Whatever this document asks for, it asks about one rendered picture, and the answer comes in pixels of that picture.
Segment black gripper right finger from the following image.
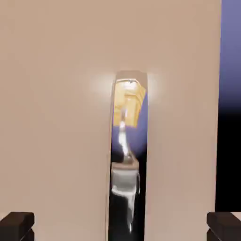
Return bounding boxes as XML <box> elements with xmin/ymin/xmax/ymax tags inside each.
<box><xmin>206</xmin><ymin>211</ymin><xmax>241</xmax><ymax>241</ymax></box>

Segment shiny curved metal door handle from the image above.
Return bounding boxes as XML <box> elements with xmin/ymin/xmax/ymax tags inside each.
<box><xmin>107</xmin><ymin>70</ymin><xmax>148</xmax><ymax>241</ymax></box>

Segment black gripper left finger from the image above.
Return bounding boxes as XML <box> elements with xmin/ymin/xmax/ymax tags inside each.
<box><xmin>0</xmin><ymin>211</ymin><xmax>36</xmax><ymax>241</ymax></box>

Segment beige cabinet door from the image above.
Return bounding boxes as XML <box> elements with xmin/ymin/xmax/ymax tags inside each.
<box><xmin>0</xmin><ymin>0</ymin><xmax>222</xmax><ymax>241</ymax></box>

